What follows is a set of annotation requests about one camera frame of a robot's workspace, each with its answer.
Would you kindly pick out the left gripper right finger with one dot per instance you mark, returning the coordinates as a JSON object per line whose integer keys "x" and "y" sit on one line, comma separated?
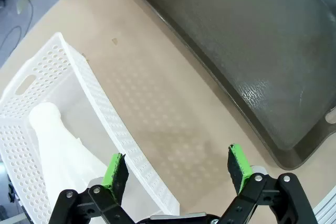
{"x": 240, "y": 171}

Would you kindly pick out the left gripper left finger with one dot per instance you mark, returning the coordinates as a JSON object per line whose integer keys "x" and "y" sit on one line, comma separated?
{"x": 115, "y": 176}

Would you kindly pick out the translucent conical flask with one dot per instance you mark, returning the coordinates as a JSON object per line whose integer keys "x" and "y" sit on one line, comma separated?
{"x": 60, "y": 150}

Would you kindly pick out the white perforated basket without label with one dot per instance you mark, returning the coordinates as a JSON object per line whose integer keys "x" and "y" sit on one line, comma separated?
{"x": 86, "y": 87}

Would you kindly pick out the dark brown plastic tray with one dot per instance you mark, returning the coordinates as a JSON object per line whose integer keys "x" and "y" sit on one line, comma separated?
{"x": 236, "y": 40}

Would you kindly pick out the metal stand foot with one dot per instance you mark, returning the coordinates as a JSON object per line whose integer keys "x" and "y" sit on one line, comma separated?
{"x": 26, "y": 1}

